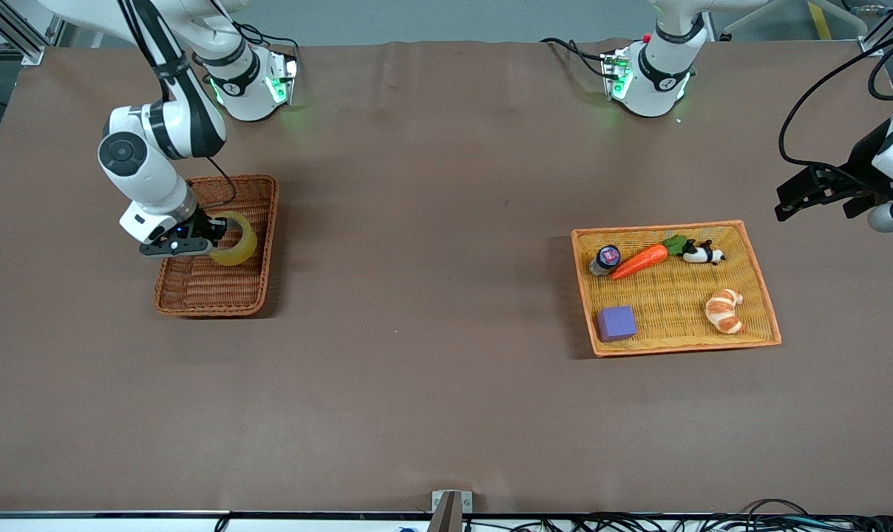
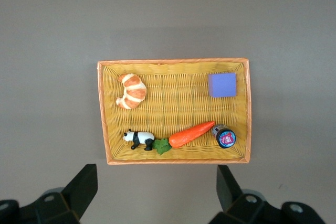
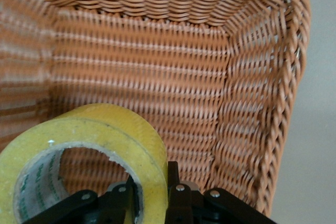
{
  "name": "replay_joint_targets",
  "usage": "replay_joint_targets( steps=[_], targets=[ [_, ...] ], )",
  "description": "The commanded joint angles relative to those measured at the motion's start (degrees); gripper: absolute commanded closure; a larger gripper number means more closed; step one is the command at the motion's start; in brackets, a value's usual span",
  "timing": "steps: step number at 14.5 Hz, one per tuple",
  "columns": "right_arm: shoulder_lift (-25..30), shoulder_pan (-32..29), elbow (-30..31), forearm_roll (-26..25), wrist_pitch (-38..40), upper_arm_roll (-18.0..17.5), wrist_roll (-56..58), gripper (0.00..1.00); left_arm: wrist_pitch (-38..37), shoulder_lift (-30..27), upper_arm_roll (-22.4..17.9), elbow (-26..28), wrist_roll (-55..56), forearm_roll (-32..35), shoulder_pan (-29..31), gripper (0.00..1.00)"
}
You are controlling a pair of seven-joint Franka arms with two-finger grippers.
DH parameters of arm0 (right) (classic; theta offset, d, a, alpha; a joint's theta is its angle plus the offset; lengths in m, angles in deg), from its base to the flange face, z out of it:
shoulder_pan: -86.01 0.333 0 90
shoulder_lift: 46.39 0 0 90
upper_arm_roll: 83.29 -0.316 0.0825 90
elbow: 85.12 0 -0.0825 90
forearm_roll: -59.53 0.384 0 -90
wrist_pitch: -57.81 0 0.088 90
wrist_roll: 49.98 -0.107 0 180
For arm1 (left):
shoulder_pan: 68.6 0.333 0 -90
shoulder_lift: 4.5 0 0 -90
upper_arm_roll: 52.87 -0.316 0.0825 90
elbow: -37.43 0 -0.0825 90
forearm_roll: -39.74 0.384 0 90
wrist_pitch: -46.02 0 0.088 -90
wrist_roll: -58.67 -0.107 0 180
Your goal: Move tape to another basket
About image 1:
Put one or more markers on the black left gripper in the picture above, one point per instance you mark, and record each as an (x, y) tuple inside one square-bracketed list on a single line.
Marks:
[(863, 165)]

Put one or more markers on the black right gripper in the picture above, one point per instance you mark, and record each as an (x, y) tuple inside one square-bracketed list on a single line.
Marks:
[(204, 226)]

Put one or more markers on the yellowish clear tape roll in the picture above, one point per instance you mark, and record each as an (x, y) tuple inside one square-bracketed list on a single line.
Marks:
[(245, 247)]

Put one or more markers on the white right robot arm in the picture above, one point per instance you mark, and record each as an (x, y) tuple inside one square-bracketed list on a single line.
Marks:
[(143, 170)]

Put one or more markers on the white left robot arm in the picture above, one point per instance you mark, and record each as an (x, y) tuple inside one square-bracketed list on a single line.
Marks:
[(661, 74)]

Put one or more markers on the brown wicker basket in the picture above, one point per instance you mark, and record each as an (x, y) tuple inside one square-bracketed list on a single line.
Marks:
[(217, 284)]

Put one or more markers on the orange wicker basket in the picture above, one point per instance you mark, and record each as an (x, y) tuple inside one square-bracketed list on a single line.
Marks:
[(668, 303)]

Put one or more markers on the black white panda toy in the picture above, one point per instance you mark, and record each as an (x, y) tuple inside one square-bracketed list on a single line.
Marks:
[(701, 255)]

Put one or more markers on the toy croissant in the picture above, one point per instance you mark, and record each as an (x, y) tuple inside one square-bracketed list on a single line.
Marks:
[(724, 312)]

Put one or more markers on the metal base connector box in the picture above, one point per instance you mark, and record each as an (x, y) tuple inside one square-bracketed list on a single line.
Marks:
[(615, 74), (282, 77)]

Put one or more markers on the orange toy carrot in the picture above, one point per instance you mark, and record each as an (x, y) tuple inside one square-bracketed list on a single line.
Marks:
[(639, 262)]

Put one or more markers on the grey metal stand leg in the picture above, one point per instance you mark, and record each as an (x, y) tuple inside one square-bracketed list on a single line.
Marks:
[(746, 18)]

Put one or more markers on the small bottle blue cap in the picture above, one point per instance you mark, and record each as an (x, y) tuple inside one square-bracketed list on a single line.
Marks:
[(606, 258)]

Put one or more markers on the purple cube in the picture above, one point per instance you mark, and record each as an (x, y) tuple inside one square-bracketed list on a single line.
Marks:
[(616, 324)]

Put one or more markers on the brown table cover sheet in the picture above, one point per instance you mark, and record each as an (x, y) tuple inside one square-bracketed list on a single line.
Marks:
[(446, 369)]

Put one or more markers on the aluminium frame profile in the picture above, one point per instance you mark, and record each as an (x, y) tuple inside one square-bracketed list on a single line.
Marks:
[(18, 41)]

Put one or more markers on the metal table edge bracket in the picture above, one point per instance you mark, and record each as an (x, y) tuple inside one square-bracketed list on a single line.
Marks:
[(446, 510)]

